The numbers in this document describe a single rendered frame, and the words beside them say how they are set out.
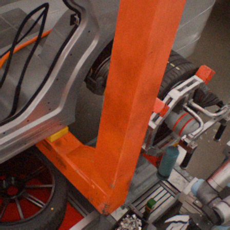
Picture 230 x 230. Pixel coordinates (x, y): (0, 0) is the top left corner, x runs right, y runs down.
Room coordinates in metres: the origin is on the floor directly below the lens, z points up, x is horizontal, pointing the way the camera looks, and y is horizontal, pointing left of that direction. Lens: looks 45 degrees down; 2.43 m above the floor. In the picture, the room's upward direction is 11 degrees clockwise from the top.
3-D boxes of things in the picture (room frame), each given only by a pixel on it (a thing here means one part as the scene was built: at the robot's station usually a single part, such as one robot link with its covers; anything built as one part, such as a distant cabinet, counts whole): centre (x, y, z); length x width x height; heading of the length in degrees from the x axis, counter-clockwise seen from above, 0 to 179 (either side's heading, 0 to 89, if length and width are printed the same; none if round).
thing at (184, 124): (1.59, -0.42, 0.85); 0.21 x 0.14 x 0.14; 52
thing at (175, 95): (1.64, -0.37, 0.85); 0.54 x 0.07 x 0.54; 142
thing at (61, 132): (1.49, 0.35, 0.71); 0.14 x 0.14 x 0.05; 52
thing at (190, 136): (1.48, -0.40, 1.03); 0.19 x 0.18 x 0.11; 52
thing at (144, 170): (1.74, -0.23, 0.32); 0.40 x 0.30 x 0.28; 142
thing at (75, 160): (1.38, 0.22, 0.69); 0.52 x 0.17 x 0.35; 52
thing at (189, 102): (1.64, -0.52, 1.03); 0.19 x 0.18 x 0.11; 52
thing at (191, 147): (1.38, -0.42, 0.93); 0.09 x 0.05 x 0.05; 52
